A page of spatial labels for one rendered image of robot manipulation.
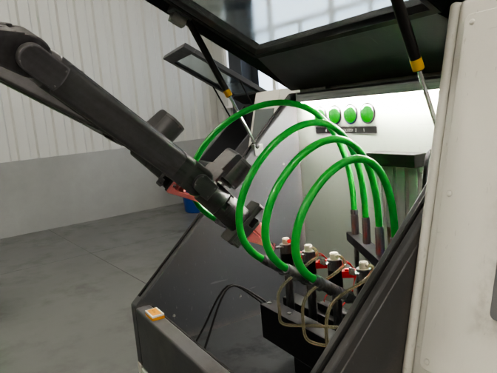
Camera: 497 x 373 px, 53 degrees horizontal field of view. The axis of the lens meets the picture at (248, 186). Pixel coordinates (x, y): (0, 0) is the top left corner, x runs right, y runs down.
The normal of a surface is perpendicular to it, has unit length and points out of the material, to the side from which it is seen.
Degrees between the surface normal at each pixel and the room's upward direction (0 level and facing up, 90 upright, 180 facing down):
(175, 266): 90
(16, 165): 90
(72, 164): 90
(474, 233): 76
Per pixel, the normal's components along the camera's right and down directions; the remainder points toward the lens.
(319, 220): -0.85, 0.15
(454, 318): -0.85, -0.09
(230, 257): 0.51, 0.09
